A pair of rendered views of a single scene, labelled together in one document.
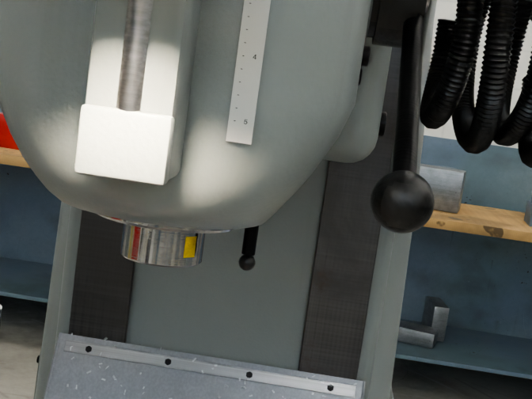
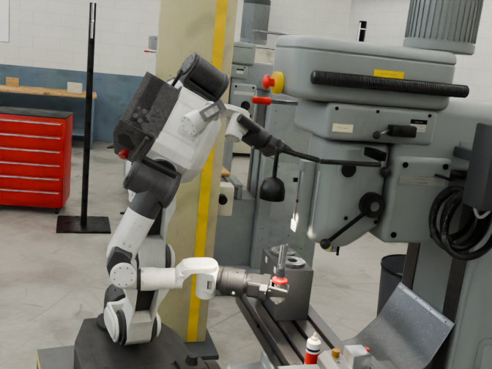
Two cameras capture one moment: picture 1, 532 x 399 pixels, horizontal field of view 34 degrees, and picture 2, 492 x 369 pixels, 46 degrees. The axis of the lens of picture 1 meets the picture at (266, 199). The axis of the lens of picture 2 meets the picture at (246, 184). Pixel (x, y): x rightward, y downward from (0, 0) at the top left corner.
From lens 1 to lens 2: 152 cm
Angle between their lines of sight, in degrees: 68
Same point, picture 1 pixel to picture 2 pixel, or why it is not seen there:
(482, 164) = not seen: outside the picture
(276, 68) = (315, 217)
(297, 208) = (447, 261)
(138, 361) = (410, 296)
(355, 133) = (381, 235)
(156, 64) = (296, 214)
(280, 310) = (441, 293)
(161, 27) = (297, 209)
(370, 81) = (384, 224)
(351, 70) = (331, 220)
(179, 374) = (416, 302)
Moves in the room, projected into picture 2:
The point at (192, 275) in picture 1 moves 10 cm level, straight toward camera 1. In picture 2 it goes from (425, 274) to (401, 276)
